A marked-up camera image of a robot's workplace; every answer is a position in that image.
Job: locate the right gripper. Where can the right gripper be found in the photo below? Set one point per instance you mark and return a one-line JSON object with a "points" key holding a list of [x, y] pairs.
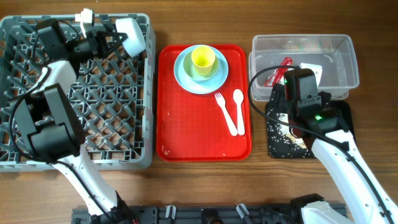
{"points": [[324, 99]]}

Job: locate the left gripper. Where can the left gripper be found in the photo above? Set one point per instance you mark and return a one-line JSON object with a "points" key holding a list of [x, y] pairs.
{"points": [[100, 46]]}

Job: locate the light blue small bowl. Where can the light blue small bowl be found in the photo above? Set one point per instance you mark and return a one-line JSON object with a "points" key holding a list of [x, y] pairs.
{"points": [[135, 42]]}

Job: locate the red sauce packet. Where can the red sauce packet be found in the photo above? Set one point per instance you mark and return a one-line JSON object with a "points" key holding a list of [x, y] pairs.
{"points": [[278, 73]]}

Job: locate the food scraps and rice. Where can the food scraps and rice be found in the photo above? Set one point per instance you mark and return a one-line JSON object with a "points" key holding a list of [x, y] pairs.
{"points": [[283, 145]]}

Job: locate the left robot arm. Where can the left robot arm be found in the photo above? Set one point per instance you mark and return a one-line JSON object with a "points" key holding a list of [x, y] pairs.
{"points": [[49, 126]]}

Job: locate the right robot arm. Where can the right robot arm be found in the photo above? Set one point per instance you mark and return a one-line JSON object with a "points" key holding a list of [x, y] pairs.
{"points": [[326, 133]]}

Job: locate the black waste tray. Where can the black waste tray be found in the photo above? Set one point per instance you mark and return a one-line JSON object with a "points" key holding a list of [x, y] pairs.
{"points": [[277, 107]]}

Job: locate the grey dishwasher rack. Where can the grey dishwasher rack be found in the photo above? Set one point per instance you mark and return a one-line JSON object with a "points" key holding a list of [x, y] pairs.
{"points": [[112, 97]]}

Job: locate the clear plastic bin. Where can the clear plastic bin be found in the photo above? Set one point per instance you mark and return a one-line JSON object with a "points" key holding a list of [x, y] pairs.
{"points": [[330, 56]]}

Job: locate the white plastic spoon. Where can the white plastic spoon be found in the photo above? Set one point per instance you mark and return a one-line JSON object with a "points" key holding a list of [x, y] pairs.
{"points": [[238, 98]]}

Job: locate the light blue plate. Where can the light blue plate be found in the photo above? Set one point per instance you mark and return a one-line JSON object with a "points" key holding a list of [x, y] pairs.
{"points": [[205, 87]]}

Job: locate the white plastic fork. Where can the white plastic fork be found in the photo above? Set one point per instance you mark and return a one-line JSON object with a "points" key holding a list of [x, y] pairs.
{"points": [[222, 104]]}

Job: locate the green shallow bowl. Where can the green shallow bowl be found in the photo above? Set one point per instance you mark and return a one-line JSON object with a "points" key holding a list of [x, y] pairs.
{"points": [[190, 70]]}

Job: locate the yellow plastic cup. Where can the yellow plastic cup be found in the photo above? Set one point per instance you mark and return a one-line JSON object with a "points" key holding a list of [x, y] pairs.
{"points": [[203, 58]]}

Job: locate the red plastic tray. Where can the red plastic tray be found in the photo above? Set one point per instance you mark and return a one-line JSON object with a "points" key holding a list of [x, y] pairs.
{"points": [[191, 127]]}

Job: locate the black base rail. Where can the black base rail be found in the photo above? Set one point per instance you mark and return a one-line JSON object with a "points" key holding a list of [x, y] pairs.
{"points": [[271, 213]]}

